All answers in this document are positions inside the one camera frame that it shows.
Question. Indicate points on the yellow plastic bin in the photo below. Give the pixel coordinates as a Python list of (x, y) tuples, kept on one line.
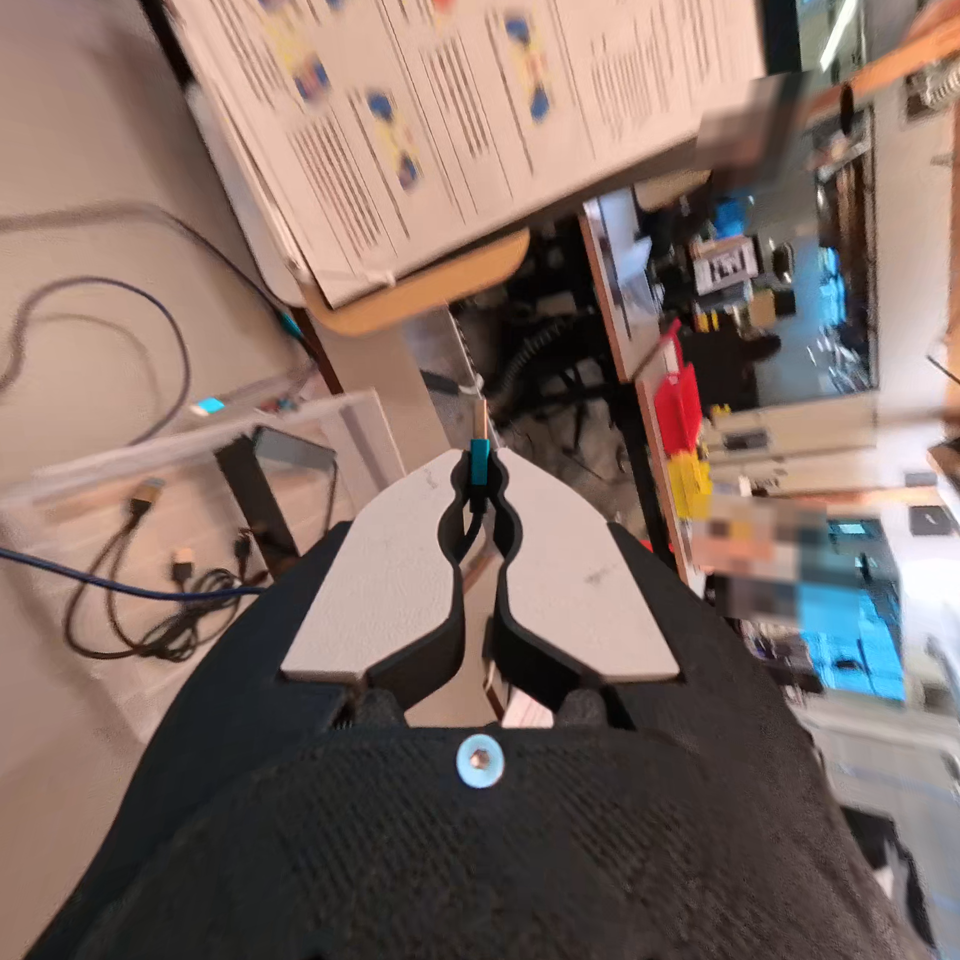
[(690, 484)]

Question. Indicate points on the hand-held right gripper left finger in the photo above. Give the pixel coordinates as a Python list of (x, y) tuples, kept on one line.
[(375, 600)]

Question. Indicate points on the red plastic bin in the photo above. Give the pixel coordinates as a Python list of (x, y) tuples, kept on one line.
[(679, 397)]

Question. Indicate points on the grey desk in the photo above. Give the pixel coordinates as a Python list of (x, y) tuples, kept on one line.
[(90, 112)]

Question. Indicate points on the clear plastic bin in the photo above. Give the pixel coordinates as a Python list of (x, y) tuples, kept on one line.
[(352, 435)]

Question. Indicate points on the silver document stand base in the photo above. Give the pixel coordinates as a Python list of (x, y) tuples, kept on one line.
[(247, 225)]

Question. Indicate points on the instruction sheet on stand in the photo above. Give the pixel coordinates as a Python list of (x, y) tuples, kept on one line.
[(450, 292)]

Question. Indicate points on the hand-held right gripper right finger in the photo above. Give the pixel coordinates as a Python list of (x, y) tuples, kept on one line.
[(585, 600)]

